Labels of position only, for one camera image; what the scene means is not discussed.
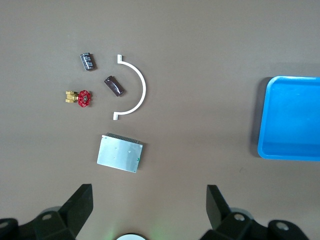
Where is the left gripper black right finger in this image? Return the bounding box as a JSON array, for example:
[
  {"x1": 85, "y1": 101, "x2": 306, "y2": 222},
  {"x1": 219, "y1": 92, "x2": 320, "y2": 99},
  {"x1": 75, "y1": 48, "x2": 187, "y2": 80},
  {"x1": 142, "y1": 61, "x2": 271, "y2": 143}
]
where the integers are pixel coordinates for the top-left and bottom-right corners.
[{"x1": 199, "y1": 184, "x2": 307, "y2": 240}]

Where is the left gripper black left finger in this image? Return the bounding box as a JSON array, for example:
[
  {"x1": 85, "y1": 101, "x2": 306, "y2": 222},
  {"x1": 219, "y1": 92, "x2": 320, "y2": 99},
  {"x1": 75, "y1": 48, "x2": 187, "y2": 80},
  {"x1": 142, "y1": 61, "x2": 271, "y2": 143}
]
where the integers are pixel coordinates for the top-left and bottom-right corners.
[{"x1": 0, "y1": 183, "x2": 94, "y2": 240}]

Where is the dark brown glossy capacitor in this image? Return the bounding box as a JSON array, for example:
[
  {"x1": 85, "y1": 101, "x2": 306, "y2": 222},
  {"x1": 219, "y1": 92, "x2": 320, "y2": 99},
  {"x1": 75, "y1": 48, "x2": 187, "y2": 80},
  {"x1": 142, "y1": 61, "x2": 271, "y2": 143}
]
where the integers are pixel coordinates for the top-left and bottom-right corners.
[{"x1": 103, "y1": 75, "x2": 125, "y2": 98}]

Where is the black capacitor with white print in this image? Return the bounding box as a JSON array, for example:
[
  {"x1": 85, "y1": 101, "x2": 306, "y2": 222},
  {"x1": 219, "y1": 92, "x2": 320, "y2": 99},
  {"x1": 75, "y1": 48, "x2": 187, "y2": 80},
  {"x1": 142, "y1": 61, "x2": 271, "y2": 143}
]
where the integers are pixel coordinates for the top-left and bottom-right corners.
[{"x1": 79, "y1": 51, "x2": 97, "y2": 72}]

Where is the red handwheel brass valve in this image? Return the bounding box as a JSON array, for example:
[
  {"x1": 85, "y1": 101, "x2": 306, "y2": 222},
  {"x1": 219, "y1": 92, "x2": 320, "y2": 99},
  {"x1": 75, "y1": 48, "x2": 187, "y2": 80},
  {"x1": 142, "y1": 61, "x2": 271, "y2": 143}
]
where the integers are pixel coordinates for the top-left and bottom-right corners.
[{"x1": 65, "y1": 89, "x2": 92, "y2": 109}]

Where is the blue plastic tray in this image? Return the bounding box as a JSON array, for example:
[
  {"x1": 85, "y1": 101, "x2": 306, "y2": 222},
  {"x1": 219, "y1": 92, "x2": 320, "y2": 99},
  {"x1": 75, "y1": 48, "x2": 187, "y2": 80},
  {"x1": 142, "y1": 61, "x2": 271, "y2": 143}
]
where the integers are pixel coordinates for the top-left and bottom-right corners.
[{"x1": 257, "y1": 76, "x2": 320, "y2": 161}]

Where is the brown table mat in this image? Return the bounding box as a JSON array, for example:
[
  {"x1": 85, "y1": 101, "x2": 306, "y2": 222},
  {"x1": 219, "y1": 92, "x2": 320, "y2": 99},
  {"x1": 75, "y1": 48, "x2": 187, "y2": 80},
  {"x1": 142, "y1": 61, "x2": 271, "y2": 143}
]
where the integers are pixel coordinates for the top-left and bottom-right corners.
[{"x1": 0, "y1": 0, "x2": 320, "y2": 240}]

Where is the white curved plastic bracket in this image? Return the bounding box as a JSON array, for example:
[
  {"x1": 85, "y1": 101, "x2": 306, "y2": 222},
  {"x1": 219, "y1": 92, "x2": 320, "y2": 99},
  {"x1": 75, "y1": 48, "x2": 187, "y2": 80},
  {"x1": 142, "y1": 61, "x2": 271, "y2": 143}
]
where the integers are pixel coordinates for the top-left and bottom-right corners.
[{"x1": 111, "y1": 54, "x2": 147, "y2": 122}]

